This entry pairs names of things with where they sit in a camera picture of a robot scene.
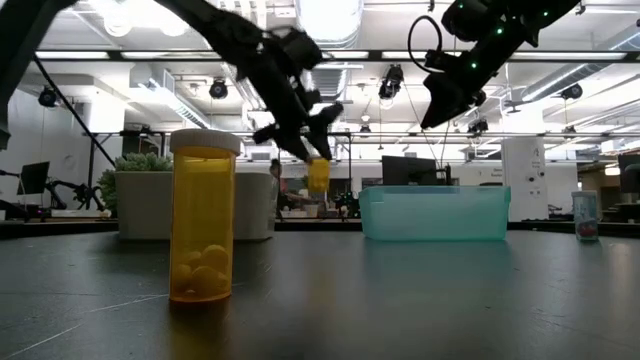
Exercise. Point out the background black robot arm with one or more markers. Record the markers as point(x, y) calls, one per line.
point(75, 192)

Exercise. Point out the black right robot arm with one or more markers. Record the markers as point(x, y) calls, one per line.
point(555, 15)

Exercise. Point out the person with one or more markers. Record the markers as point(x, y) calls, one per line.
point(276, 170)

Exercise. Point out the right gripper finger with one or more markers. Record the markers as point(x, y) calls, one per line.
point(435, 112)
point(465, 102)

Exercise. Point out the white room column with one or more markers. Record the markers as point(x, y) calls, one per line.
point(525, 175)

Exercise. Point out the small black monitor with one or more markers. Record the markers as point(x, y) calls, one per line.
point(35, 177)

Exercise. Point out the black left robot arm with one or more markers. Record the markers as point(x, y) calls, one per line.
point(215, 22)

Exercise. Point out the white plastic bin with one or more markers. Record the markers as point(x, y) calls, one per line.
point(145, 205)

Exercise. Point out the black ceiling spotlight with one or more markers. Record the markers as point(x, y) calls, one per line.
point(571, 91)
point(392, 82)
point(218, 89)
point(47, 96)

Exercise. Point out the teal plastic bin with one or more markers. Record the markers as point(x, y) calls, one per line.
point(435, 215)

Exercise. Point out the narrow orange pill bottle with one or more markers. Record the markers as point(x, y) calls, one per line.
point(202, 200)

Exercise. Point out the orange pill bottle white cap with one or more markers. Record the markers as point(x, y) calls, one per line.
point(318, 177)

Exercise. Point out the green succulent plant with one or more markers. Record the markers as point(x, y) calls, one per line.
point(145, 162)

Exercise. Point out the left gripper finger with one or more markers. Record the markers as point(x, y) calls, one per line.
point(322, 137)
point(295, 147)

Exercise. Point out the black computer monitor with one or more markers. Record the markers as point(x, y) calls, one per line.
point(410, 171)

